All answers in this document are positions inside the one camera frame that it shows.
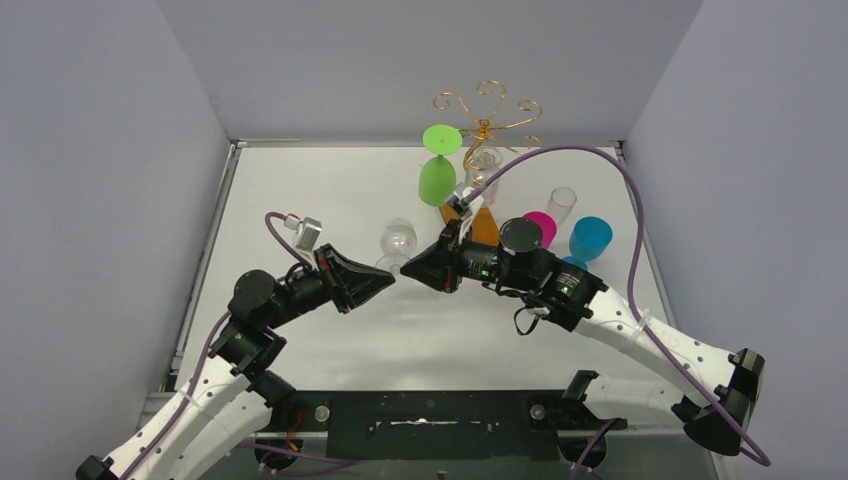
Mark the green plastic wine glass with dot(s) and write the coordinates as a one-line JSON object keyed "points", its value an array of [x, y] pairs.
{"points": [[437, 178]]}

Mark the clear round wine glass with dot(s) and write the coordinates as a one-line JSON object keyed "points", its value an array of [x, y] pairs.
{"points": [[398, 244]]}

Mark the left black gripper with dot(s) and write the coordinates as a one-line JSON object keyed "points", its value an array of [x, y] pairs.
{"points": [[332, 278]]}

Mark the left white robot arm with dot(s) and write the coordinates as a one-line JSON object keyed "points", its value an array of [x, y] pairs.
{"points": [[232, 392]]}

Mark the gold wire glass rack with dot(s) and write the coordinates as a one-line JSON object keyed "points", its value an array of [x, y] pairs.
{"points": [[484, 130]]}

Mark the pink plastic wine glass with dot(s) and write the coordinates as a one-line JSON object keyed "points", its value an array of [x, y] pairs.
{"points": [[547, 224]]}

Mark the clear tall flute glass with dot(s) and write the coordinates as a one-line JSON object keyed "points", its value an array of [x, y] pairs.
{"points": [[560, 204]]}

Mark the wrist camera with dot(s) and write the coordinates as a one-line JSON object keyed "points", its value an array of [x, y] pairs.
{"points": [[466, 202], [306, 231]]}

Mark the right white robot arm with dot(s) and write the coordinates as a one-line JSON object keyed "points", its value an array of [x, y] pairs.
{"points": [[708, 391]]}

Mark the blue plastic wine glass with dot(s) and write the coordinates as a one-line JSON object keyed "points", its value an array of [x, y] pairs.
{"points": [[589, 239]]}

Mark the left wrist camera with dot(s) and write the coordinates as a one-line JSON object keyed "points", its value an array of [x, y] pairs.
{"points": [[306, 231]]}

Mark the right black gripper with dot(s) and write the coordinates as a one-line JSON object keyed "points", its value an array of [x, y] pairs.
{"points": [[452, 258]]}

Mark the clear patterned wine glass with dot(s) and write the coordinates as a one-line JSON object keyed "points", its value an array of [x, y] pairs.
{"points": [[484, 162]]}

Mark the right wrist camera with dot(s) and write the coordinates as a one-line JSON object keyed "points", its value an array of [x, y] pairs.
{"points": [[466, 202]]}

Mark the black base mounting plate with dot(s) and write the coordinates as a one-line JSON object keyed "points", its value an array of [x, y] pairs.
{"points": [[357, 426]]}

